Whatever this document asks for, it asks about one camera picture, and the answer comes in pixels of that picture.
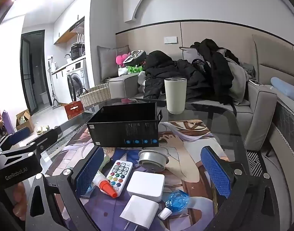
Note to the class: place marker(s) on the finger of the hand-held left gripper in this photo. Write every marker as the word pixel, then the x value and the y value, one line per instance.
pixel 44 139
pixel 18 136

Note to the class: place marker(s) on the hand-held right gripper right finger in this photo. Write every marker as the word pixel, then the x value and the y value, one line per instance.
pixel 215 173

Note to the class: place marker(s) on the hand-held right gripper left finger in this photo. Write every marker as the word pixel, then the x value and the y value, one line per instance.
pixel 89 170

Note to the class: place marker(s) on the black cardboard box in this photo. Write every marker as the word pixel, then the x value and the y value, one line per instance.
pixel 124 125

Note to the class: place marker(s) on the white square adapter box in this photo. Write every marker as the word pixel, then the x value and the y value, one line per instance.
pixel 145 185

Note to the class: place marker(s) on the person's left hand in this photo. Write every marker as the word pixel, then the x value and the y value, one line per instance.
pixel 17 197

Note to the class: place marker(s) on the pair of yellow slippers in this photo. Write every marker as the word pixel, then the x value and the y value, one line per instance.
pixel 42 130

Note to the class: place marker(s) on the brown cardboard box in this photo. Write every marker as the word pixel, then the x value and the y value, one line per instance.
pixel 25 122

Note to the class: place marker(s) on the purple bottle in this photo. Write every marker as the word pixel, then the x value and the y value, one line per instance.
pixel 7 122

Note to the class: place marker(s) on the glue bottle with orange cap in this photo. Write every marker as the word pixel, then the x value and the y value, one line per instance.
pixel 107 187

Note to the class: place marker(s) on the white remote with coloured buttons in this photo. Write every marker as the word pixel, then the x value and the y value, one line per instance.
pixel 119 175

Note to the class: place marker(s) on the red box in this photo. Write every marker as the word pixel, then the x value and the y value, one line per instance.
pixel 73 110

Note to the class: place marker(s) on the white bin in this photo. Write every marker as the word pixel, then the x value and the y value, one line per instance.
pixel 44 98

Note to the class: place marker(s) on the blue bottle with white cap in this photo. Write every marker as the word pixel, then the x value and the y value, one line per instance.
pixel 177 199

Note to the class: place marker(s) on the mop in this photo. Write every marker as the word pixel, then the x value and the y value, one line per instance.
pixel 52 89

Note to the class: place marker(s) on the white charger plug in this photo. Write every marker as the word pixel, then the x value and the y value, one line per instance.
pixel 139 209

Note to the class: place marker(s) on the small metal tin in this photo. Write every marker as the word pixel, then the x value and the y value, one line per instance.
pixel 153 161

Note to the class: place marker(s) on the wicker basket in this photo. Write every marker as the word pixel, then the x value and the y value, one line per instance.
pixel 95 95

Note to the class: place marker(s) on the black framed door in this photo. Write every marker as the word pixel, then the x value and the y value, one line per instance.
pixel 32 69

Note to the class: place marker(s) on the white washing machine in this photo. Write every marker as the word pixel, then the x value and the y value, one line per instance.
pixel 76 77

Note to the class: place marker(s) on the grey sofa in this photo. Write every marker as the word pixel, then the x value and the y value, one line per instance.
pixel 259 115

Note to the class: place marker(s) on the white kettle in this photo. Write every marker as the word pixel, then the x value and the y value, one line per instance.
pixel 54 66

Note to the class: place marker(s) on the quilted grey chair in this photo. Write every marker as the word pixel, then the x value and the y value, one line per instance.
pixel 287 125

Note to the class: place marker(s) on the white tumbler cup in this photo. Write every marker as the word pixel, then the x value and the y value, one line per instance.
pixel 175 96

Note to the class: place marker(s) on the black kitchen appliance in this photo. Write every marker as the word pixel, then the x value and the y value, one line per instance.
pixel 76 52

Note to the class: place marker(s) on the grey garment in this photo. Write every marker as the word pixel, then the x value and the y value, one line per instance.
pixel 239 81

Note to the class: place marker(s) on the grey cushion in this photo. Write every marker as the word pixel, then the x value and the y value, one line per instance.
pixel 110 62

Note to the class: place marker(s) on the black coat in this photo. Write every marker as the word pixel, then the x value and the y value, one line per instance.
pixel 216 69

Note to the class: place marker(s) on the blue pillow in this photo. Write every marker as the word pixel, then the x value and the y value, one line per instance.
pixel 284 89

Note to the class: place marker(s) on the pink plush toy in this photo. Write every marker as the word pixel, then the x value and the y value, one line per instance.
pixel 120 60

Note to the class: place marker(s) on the green toy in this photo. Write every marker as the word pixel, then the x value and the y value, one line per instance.
pixel 135 69

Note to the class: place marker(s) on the black puffer jacket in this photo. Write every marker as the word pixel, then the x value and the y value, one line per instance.
pixel 161 72

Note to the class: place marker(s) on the light grey pillow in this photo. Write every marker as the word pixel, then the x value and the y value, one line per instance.
pixel 187 53

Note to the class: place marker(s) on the black and white helmet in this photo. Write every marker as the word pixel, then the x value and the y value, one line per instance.
pixel 136 56

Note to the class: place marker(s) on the beige padded headboard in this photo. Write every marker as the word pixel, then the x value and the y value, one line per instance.
pixel 274 55

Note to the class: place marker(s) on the white wall switch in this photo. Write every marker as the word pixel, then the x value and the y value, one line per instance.
pixel 171 40

